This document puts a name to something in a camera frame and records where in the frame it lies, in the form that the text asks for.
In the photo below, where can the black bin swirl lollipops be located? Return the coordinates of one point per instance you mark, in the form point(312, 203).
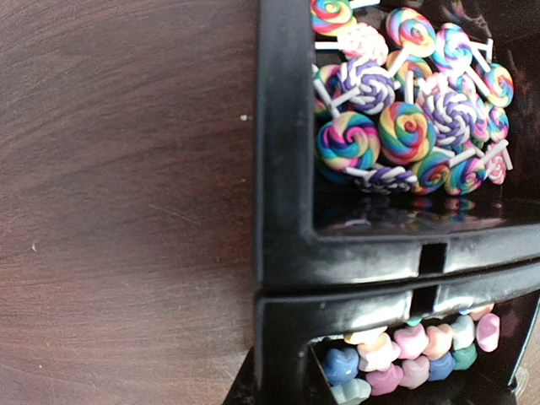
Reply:
point(315, 229)

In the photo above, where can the black bin star candies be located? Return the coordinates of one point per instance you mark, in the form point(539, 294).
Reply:
point(458, 340)

